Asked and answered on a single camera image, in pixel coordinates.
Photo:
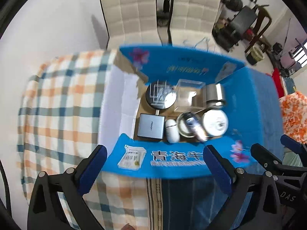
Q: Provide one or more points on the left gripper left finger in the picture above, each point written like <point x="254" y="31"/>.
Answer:
<point x="45" y="210"/>

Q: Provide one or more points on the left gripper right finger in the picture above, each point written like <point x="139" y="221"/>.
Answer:
<point x="264" y="208"/>

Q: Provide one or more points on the small blue white bottle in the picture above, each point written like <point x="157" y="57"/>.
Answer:
<point x="197" y="129"/>

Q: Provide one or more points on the small silver tin dish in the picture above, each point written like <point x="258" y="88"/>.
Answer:
<point x="182" y="126"/>

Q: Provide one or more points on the white earbud case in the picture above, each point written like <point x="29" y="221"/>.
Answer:
<point x="171" y="131"/>

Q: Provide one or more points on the silver metal canister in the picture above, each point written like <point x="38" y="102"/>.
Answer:
<point x="215" y="96"/>

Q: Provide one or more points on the clear acrylic box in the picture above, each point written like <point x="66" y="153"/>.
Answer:
<point x="191" y="96"/>

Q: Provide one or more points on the grey Pisen charger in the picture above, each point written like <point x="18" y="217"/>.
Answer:
<point x="151" y="126"/>

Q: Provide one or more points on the black round patterned tin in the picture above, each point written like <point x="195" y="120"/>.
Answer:
<point x="160" y="95"/>

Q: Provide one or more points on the orange white floral cushion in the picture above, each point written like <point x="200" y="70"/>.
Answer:
<point x="294" y="113"/>

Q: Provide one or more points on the blue striped tablecloth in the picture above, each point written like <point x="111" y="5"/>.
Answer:
<point x="192" y="201"/>

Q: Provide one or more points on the plaid orange checked cloth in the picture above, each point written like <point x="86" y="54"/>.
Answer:
<point x="58" y="125"/>

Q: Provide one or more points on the red cloth on floor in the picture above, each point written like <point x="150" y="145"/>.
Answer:
<point x="278" y="83"/>

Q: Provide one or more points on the blue cardboard box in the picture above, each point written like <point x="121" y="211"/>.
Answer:
<point x="135" y="66"/>

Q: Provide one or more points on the green waste bin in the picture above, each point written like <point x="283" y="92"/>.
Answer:
<point x="254" y="55"/>

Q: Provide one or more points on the black weight bench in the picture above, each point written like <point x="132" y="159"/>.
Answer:
<point x="232" y="32"/>

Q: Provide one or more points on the brown wooden chair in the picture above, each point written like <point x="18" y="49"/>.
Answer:
<point x="262" y="14"/>

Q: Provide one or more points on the right white quilted chair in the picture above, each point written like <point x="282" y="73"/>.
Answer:
<point x="192" y="19"/>

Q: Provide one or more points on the white quilted chair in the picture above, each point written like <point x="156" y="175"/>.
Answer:
<point x="192" y="19"/>
<point x="130" y="22"/>

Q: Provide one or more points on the left white quilted chair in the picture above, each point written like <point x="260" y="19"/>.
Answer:
<point x="130" y="22"/>

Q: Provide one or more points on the wire clothes hangers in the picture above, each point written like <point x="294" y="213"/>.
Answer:
<point x="204" y="43"/>

